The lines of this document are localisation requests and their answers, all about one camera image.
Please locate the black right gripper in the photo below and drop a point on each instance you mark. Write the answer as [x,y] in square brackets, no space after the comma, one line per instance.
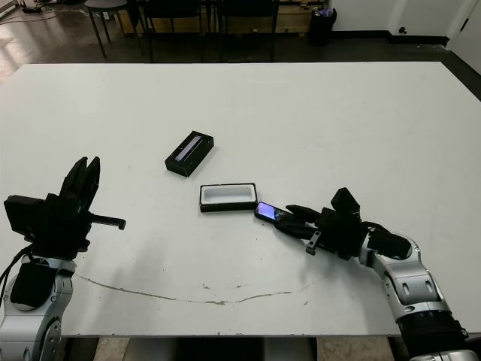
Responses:
[342,237]

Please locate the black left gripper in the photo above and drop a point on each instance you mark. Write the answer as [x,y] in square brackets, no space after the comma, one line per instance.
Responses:
[64,233]

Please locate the black phone-like camera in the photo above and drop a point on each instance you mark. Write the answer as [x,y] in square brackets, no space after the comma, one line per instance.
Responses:
[267,211]

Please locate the black box lid silver stripe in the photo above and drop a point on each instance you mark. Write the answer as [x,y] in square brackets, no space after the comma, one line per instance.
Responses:
[189,154]

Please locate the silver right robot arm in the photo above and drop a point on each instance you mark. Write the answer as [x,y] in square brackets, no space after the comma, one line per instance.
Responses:
[409,282]

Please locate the black box base white insert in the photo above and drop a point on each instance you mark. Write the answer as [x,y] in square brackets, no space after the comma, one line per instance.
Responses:
[227,195]

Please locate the black trash bin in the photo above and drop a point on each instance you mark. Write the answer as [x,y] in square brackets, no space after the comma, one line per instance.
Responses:
[322,26]

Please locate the wooden shipping crate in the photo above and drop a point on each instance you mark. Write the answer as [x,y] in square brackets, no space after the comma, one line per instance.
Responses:
[295,20]

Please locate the black round door stopper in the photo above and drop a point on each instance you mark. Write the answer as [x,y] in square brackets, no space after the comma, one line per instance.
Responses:
[403,30]

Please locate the white door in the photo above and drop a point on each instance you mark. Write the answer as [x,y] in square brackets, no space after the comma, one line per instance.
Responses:
[467,26]

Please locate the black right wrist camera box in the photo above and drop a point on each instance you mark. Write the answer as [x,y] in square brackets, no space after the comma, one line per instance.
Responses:
[345,203]

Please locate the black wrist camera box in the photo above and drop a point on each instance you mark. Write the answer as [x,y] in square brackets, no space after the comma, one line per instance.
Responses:
[345,203]
[24,216]

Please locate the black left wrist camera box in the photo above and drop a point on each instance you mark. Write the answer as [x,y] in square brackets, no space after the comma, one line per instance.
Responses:
[24,216]

